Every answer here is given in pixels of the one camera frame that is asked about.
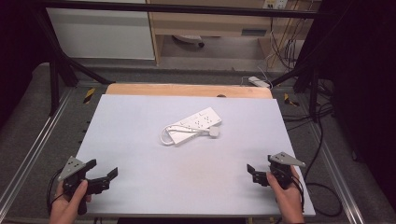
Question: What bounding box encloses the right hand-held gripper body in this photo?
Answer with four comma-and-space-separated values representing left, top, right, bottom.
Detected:
252, 151, 307, 190

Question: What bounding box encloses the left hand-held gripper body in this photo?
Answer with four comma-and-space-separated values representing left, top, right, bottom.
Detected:
57, 156, 110, 217

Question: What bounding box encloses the person's right hand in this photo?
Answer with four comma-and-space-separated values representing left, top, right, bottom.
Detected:
265, 165, 305, 224

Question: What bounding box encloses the person's left hand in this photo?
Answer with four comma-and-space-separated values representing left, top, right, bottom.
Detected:
49, 179, 93, 224

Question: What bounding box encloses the white work board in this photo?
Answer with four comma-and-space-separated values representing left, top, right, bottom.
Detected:
75, 94, 317, 217

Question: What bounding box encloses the white power plug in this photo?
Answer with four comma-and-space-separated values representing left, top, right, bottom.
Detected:
207, 125, 221, 138

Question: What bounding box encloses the yellow black tape strip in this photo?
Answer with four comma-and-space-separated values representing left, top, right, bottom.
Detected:
283, 92, 301, 107
82, 87, 96, 105

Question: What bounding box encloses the small white floor power strip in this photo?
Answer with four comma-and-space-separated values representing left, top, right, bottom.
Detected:
247, 76, 272, 90

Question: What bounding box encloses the black metal stand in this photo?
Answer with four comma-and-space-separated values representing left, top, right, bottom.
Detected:
32, 7, 117, 118
270, 46, 323, 123

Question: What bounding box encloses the wooden table board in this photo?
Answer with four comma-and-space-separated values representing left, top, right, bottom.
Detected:
105, 82, 274, 100

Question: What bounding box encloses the dark curtain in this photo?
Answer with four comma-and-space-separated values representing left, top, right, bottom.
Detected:
0, 0, 52, 129
318, 0, 396, 203

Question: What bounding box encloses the white cabinet panel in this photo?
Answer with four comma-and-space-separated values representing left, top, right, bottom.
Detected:
46, 0, 156, 61

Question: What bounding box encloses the office chair base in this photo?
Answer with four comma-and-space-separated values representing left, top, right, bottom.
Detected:
172, 35, 206, 49

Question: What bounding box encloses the light wooden desk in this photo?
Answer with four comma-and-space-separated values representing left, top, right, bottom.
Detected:
146, 0, 321, 65

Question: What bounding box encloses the black metal crossbar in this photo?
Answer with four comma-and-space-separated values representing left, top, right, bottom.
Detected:
38, 0, 320, 21

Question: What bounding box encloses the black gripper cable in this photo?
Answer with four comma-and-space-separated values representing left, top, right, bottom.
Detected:
46, 168, 66, 217
290, 174, 306, 214

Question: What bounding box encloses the aluminium floor rail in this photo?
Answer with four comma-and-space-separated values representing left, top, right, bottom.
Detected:
307, 122, 366, 224
0, 88, 77, 216

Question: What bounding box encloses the long black floor cable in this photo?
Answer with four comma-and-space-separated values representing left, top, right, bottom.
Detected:
303, 99, 345, 218

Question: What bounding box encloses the white power strip cable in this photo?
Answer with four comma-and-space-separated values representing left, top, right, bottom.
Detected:
160, 123, 211, 147

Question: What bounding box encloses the hanging cable bundle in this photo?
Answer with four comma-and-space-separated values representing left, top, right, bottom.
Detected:
269, 12, 304, 71

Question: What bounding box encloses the white wall socket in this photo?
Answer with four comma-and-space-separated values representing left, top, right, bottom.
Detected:
262, 0, 289, 10

